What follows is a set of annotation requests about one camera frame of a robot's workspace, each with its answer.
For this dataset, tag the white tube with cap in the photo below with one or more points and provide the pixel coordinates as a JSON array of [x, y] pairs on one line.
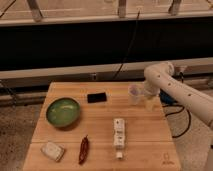
[[119, 137]]

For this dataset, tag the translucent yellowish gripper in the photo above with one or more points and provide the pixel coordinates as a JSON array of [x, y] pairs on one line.
[[149, 103]]

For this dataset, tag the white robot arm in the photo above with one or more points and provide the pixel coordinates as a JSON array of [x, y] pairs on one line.
[[160, 77]]

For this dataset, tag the wooden cutting board table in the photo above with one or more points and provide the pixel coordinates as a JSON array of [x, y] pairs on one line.
[[148, 142]]

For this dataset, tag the black rectangular sponge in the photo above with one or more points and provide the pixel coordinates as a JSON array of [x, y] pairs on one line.
[[96, 97]]

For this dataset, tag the red chili pepper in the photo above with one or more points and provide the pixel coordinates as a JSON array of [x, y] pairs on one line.
[[83, 150]]

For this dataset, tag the green ceramic bowl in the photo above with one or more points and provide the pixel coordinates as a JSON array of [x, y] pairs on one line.
[[63, 112]]

